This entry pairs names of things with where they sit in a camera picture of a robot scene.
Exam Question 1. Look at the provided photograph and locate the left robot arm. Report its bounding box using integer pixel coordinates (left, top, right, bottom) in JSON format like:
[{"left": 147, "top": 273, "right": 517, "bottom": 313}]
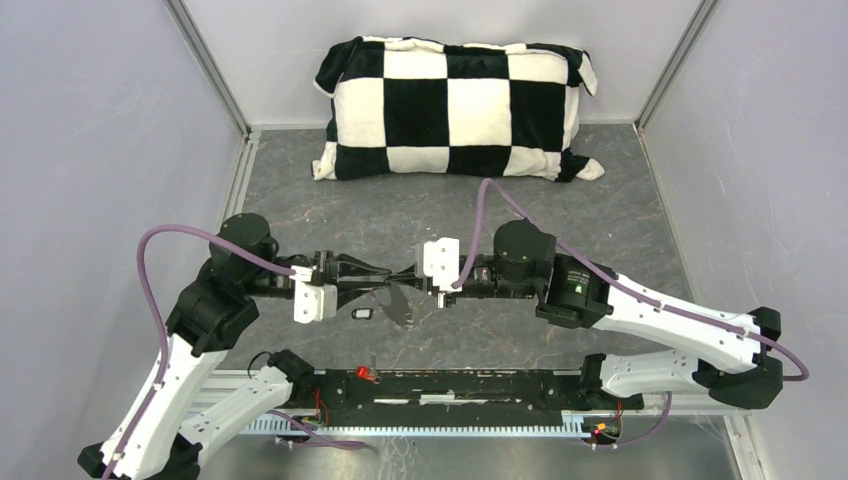
[{"left": 77, "top": 213, "right": 392, "bottom": 479}]

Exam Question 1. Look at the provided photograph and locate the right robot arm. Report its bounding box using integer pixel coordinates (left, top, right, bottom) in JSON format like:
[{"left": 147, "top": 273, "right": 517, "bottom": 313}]
[{"left": 407, "top": 220, "right": 784, "bottom": 410}]

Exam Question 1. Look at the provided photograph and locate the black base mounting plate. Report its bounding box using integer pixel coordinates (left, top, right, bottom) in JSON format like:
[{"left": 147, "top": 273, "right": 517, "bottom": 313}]
[{"left": 280, "top": 369, "right": 645, "bottom": 427}]

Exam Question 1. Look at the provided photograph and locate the black and white checkered pillow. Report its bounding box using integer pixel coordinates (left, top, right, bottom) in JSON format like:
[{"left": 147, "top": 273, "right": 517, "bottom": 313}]
[{"left": 311, "top": 36, "right": 605, "bottom": 182}]

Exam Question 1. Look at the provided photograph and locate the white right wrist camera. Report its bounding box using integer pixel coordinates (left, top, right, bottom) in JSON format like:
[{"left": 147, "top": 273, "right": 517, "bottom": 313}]
[{"left": 415, "top": 237, "right": 460, "bottom": 285}]

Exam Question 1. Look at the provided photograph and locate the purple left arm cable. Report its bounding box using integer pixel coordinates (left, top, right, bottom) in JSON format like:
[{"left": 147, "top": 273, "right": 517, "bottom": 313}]
[{"left": 99, "top": 225, "right": 299, "bottom": 480}]

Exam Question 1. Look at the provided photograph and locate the white slotted cable duct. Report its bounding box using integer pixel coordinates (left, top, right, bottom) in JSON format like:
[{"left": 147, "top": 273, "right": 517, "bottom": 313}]
[{"left": 241, "top": 414, "right": 590, "bottom": 439}]

